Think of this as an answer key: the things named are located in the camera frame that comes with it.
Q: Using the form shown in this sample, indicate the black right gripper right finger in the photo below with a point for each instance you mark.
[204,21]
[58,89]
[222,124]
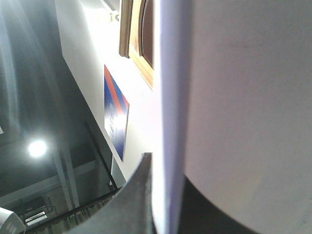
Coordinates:
[199,216]

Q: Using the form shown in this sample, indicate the white paper sheets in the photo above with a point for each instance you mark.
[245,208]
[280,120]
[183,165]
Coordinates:
[236,98]

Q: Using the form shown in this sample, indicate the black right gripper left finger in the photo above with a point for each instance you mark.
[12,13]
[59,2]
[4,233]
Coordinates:
[129,211]

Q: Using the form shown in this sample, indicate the blue red wall poster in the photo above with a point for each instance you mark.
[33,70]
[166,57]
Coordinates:
[116,110]

